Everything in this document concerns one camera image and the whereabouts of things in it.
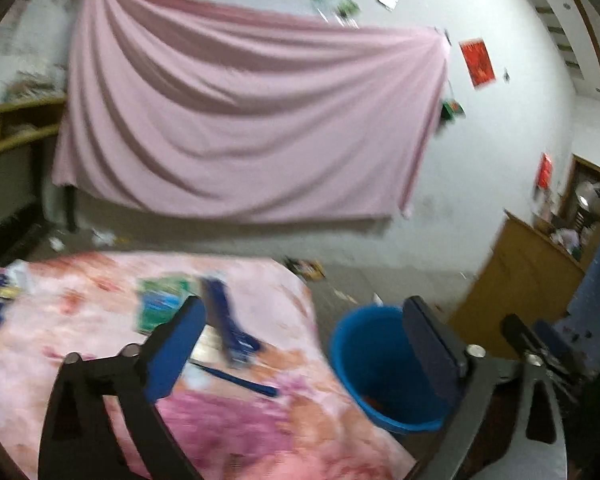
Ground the floral pink blanket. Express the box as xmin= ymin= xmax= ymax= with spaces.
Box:
xmin=0 ymin=252 xmax=418 ymax=480

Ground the clutter of small items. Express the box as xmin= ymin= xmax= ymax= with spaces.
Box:
xmin=532 ymin=210 xmax=583 ymax=261

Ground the red wall poster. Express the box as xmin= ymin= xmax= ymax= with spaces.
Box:
xmin=459 ymin=38 xmax=497 ymax=90

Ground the pink hanging sheet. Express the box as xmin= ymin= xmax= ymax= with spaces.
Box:
xmin=51 ymin=0 xmax=452 ymax=225

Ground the wooden framed shelf unit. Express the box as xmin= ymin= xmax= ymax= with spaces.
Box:
xmin=562 ymin=153 xmax=600 ymax=261

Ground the dark packet litter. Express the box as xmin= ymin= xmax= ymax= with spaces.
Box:
xmin=285 ymin=258 xmax=326 ymax=281

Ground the white plastic bag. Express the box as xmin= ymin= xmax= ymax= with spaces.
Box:
xmin=575 ymin=179 xmax=600 ymax=217

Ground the blue plastic bucket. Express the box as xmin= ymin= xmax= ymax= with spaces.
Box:
xmin=328 ymin=305 xmax=453 ymax=435

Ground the thin blue strip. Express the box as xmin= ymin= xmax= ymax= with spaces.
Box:
xmin=190 ymin=360 xmax=280 ymax=398

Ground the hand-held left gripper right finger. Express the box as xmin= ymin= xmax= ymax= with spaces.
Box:
xmin=402 ymin=296 xmax=568 ymax=480

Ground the red hanging decoration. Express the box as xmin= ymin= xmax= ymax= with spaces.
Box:
xmin=536 ymin=152 xmax=554 ymax=191

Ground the green photo poster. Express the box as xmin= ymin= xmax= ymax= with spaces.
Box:
xmin=310 ymin=0 xmax=361 ymax=27

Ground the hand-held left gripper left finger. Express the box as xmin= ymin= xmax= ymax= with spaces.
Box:
xmin=37 ymin=296 xmax=207 ymax=480

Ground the green cap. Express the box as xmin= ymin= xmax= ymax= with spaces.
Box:
xmin=440 ymin=100 xmax=466 ymax=124

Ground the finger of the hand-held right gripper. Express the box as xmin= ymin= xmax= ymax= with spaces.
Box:
xmin=532 ymin=320 xmax=588 ymax=377
xmin=501 ymin=313 xmax=551 ymax=367

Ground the white paper packet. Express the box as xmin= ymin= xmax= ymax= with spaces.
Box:
xmin=4 ymin=259 xmax=37 ymax=293

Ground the wooden cabinet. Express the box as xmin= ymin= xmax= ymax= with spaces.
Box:
xmin=450 ymin=208 xmax=588 ymax=361

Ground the green snack packet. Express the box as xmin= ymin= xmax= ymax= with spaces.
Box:
xmin=136 ymin=274 xmax=201 ymax=336

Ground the wooden desk with shelves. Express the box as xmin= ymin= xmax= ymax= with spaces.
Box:
xmin=0 ymin=94 xmax=77 ymax=233

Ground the stack of books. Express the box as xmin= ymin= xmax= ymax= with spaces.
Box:
xmin=4 ymin=66 xmax=67 ymax=103

